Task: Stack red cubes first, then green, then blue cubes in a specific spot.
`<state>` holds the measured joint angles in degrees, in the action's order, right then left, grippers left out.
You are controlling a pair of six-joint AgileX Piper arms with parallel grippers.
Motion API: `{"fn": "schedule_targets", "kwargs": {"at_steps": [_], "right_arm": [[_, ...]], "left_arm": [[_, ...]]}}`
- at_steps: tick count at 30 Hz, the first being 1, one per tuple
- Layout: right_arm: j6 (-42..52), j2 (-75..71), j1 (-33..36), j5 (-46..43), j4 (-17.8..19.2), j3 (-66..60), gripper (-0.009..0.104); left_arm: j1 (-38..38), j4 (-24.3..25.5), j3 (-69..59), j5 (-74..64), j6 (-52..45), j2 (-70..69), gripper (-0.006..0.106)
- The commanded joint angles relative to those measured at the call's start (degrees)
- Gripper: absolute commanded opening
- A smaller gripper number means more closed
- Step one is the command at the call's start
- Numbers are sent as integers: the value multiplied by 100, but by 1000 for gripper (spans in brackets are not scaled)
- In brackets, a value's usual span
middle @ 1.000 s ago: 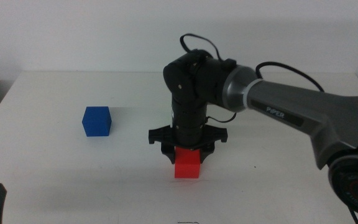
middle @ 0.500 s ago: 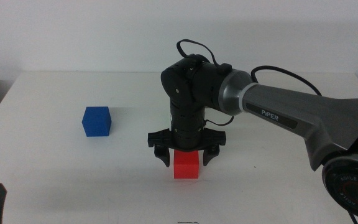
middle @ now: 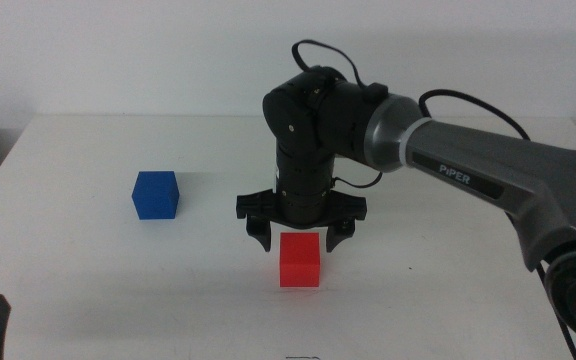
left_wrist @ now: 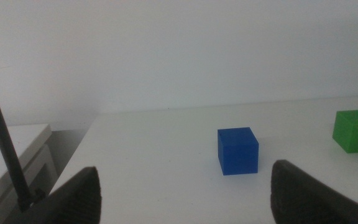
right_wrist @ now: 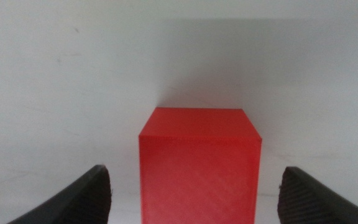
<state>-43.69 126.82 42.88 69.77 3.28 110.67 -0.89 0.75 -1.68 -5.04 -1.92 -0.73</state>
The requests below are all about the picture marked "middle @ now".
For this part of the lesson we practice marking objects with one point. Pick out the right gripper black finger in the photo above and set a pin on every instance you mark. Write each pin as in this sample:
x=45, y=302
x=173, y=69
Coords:
x=260, y=232
x=339, y=232

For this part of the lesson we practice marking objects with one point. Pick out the red cube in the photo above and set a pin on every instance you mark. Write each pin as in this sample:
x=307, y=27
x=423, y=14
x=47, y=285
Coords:
x=299, y=262

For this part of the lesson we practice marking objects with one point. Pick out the blue cube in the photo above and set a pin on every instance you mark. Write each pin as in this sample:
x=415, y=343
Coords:
x=155, y=197

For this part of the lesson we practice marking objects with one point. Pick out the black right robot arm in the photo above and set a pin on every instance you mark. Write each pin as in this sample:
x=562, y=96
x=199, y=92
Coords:
x=468, y=160

